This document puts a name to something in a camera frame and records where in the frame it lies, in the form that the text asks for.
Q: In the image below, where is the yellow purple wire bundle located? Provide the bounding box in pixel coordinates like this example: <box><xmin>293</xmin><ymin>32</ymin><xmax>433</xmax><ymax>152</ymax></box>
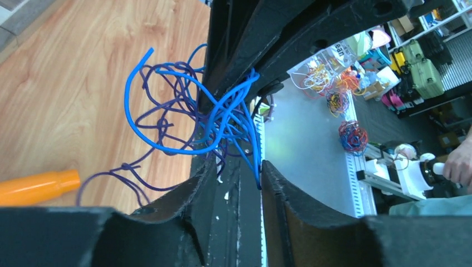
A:
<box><xmin>325</xmin><ymin>90</ymin><xmax>351</xmax><ymax>118</ymax></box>

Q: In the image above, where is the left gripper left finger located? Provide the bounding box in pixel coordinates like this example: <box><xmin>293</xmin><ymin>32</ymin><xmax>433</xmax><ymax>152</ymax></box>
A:
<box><xmin>1</xmin><ymin>157</ymin><xmax>217</xmax><ymax>266</ymax></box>

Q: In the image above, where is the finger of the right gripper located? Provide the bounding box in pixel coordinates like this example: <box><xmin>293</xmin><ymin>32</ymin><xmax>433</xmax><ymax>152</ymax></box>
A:
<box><xmin>200</xmin><ymin>0</ymin><xmax>414</xmax><ymax>111</ymax></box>

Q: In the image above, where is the white orange wire bundle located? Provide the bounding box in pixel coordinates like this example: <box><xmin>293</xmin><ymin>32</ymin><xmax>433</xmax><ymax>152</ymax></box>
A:
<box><xmin>289</xmin><ymin>63</ymin><xmax>338</xmax><ymax>100</ymax></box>

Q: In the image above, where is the operator bare hand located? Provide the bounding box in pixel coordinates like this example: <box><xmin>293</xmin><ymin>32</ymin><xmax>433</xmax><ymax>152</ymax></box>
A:
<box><xmin>443</xmin><ymin>128</ymin><xmax>471</xmax><ymax>194</ymax></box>

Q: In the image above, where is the purple thin wire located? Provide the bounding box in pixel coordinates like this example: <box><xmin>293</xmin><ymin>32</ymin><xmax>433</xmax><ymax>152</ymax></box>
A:
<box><xmin>75</xmin><ymin>61</ymin><xmax>255</xmax><ymax>208</ymax></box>

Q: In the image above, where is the red blue wire bundle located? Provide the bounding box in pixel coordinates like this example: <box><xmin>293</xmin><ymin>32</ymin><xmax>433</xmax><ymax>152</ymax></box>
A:
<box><xmin>338</xmin><ymin>120</ymin><xmax>369</xmax><ymax>157</ymax></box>

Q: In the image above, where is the green suitcase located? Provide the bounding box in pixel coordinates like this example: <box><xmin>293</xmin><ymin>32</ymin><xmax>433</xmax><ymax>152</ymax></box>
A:
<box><xmin>409</xmin><ymin>58</ymin><xmax>445</xmax><ymax>100</ymax></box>

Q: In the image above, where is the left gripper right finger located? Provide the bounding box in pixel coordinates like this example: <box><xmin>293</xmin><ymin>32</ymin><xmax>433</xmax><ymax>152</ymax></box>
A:
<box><xmin>261</xmin><ymin>161</ymin><xmax>471</xmax><ymax>266</ymax></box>

